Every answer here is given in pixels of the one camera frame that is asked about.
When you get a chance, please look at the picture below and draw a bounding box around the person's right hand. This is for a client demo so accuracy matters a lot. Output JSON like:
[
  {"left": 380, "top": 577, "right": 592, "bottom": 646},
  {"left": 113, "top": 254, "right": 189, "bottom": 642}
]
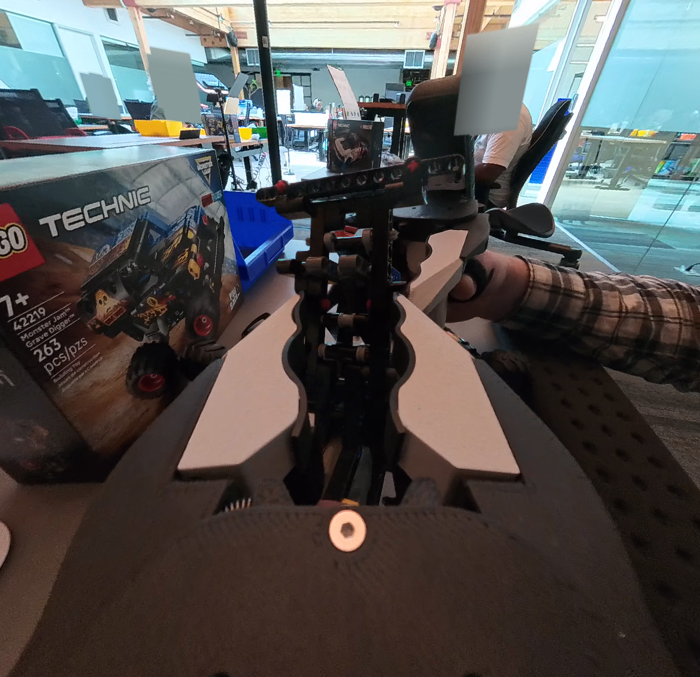
[{"left": 447, "top": 252, "right": 531, "bottom": 324}]

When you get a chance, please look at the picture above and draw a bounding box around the toy truck set box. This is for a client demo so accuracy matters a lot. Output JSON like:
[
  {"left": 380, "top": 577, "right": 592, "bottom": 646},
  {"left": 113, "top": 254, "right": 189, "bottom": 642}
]
[{"left": 0, "top": 144, "right": 241, "bottom": 459}]

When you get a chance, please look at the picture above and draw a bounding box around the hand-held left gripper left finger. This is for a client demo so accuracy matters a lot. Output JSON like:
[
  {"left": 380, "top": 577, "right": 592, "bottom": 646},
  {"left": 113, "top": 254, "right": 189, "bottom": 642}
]
[{"left": 176, "top": 294, "right": 307, "bottom": 481}]

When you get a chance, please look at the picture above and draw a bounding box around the black mesh chair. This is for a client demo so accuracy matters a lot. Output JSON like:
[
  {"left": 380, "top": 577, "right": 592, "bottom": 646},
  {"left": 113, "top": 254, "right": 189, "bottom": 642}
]
[{"left": 0, "top": 88, "right": 85, "bottom": 142}]

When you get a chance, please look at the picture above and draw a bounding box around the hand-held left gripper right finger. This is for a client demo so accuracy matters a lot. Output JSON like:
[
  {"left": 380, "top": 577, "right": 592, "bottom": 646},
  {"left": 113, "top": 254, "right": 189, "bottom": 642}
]
[{"left": 393, "top": 294, "right": 521, "bottom": 482}]

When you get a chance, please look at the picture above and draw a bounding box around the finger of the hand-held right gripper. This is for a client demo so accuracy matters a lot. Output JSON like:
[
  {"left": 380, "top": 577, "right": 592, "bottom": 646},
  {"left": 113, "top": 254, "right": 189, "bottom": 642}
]
[{"left": 406, "top": 230, "right": 470, "bottom": 329}]

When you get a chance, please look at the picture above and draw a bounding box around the small car set box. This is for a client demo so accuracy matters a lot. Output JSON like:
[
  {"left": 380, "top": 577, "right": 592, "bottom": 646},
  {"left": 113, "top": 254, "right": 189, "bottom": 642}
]
[{"left": 327, "top": 118, "right": 385, "bottom": 173}]

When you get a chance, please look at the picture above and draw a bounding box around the black metal pole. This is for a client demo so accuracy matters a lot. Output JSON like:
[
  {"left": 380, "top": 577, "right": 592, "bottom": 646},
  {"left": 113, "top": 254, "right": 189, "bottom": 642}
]
[{"left": 250, "top": 0, "right": 283, "bottom": 185}]

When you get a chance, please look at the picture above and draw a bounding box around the black and blue office chair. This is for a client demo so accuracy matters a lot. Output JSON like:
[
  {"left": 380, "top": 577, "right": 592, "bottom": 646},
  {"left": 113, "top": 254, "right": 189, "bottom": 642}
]
[{"left": 487, "top": 98, "right": 583, "bottom": 268}]

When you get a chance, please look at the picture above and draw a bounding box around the person's right forearm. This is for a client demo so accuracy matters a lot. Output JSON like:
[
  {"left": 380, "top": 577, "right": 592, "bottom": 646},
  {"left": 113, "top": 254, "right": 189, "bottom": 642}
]
[{"left": 503, "top": 255, "right": 700, "bottom": 391}]

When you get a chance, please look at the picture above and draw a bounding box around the blue storage bin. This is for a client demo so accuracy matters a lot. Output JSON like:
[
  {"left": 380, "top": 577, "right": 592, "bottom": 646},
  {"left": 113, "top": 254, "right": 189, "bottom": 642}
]
[{"left": 223, "top": 189, "right": 294, "bottom": 292}]

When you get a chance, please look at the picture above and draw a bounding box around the yellow storage bin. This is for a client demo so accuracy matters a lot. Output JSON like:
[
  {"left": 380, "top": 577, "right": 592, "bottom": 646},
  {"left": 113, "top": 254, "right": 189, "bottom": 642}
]
[{"left": 134, "top": 118, "right": 186, "bottom": 138}]

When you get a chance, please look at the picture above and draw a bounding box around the black tyre on axle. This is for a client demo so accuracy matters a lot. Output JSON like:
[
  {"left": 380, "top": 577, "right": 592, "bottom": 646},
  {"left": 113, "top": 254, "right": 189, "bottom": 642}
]
[
  {"left": 481, "top": 349, "right": 534, "bottom": 399},
  {"left": 183, "top": 339, "right": 228, "bottom": 367}
]

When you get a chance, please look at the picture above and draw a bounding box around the grey desk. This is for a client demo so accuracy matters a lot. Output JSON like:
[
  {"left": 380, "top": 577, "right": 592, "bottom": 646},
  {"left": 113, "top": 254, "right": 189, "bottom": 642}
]
[{"left": 0, "top": 234, "right": 493, "bottom": 677}]

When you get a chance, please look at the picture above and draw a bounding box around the toy truck chassis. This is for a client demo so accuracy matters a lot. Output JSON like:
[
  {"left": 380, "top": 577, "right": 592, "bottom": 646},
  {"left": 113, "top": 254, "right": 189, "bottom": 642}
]
[{"left": 256, "top": 153, "right": 468, "bottom": 505}]

